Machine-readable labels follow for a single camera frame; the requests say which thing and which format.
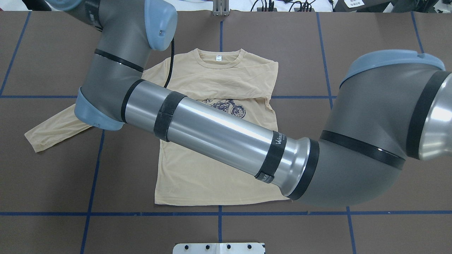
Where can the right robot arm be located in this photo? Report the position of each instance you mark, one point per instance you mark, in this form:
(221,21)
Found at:
(392,104)

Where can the cream long-sleeve graphic shirt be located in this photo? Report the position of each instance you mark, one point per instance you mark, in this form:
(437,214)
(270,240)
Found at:
(239,83)

